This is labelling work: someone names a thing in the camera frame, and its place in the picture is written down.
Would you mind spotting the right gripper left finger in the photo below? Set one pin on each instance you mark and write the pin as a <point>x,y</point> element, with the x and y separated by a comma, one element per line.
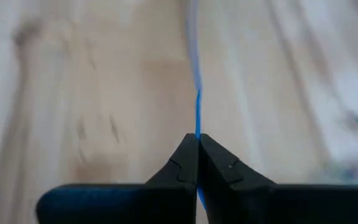
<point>135,203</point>

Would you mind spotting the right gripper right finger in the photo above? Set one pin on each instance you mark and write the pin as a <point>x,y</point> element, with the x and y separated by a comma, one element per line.
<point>275,205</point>

